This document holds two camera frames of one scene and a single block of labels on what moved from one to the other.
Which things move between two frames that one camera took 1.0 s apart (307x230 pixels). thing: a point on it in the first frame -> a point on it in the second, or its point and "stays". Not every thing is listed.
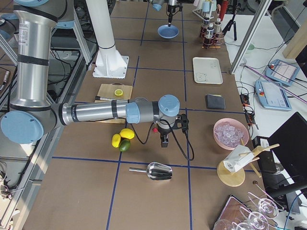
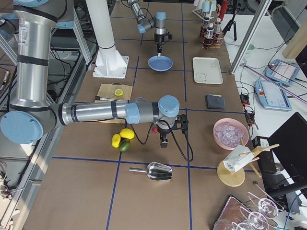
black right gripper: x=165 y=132 stays
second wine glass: x=257 y=219 stays
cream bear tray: x=207 y=70 stays
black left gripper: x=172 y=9 -> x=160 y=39
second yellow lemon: x=116 y=139 stays
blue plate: x=168 y=32 -> x=160 y=64
